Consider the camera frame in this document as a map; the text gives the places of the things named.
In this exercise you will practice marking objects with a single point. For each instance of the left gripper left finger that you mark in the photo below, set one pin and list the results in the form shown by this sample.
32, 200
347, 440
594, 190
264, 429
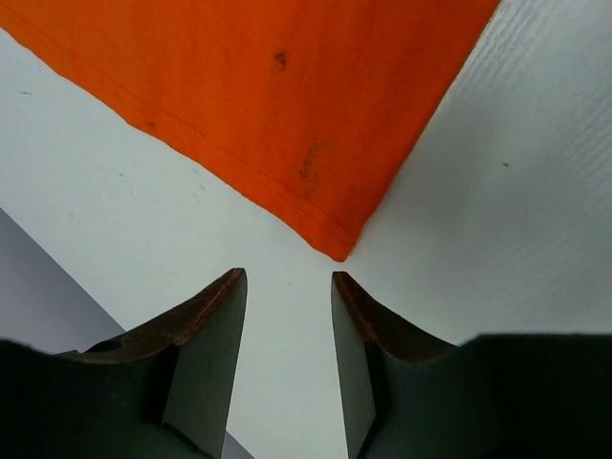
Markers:
160, 390

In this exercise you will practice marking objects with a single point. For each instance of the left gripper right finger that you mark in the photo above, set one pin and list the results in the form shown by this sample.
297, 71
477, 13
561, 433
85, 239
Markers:
408, 394

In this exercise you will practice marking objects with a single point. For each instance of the orange t-shirt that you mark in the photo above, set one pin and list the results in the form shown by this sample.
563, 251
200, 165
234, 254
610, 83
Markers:
307, 108

